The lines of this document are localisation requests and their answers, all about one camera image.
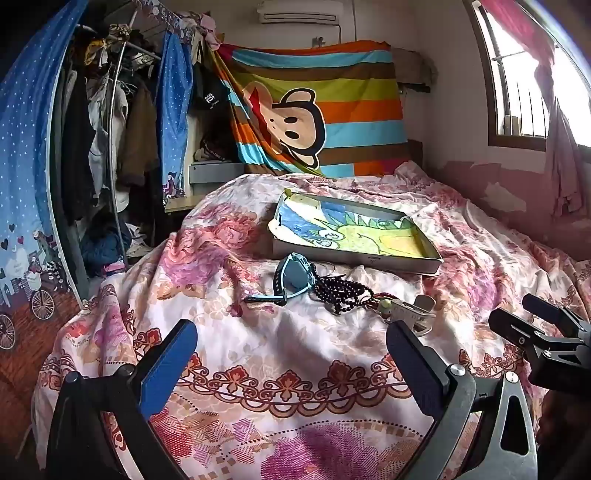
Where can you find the clothes heap on wardrobe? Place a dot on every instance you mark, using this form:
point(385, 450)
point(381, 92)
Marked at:
point(203, 27)

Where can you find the grey shelf board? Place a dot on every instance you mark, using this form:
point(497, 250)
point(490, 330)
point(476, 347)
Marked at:
point(212, 173)

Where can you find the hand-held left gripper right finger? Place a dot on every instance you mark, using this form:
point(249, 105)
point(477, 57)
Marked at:
point(411, 364)

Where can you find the cardboard box with dinosaur drawing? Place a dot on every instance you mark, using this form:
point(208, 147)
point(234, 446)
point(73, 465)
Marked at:
point(369, 240)

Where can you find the silver metal pole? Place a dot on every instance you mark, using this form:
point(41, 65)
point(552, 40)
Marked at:
point(112, 138)

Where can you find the dark printed bag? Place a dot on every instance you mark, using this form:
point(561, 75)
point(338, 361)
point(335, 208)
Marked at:
point(214, 147)

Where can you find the black cap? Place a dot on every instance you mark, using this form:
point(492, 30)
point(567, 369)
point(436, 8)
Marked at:
point(210, 92)

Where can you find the pile of clothes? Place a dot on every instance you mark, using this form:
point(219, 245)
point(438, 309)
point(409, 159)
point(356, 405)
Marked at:
point(111, 244)

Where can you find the window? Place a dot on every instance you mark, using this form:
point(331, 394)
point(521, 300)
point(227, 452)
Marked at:
point(517, 83)

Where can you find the blue dotted wardrobe curtain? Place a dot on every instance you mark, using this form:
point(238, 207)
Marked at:
point(27, 161)
point(173, 115)

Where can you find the pink curtain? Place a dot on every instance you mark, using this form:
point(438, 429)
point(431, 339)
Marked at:
point(565, 152)

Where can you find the striped monkey print blanket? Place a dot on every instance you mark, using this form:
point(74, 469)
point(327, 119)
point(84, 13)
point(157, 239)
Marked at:
point(351, 92)

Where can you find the row of hanging clothes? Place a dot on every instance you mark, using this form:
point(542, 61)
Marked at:
point(101, 138)

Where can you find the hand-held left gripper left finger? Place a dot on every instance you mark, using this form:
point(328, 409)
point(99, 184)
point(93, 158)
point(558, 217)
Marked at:
point(166, 364)

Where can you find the floral pink bedsheet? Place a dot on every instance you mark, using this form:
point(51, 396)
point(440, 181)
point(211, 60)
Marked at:
point(277, 346)

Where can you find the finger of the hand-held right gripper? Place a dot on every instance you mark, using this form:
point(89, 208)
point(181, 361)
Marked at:
point(554, 314)
point(545, 350)

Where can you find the white air conditioner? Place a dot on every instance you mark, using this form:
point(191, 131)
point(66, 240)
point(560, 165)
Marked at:
point(300, 11)

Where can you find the beige hair clip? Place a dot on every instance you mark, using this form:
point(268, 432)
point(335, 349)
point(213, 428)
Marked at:
point(415, 310)

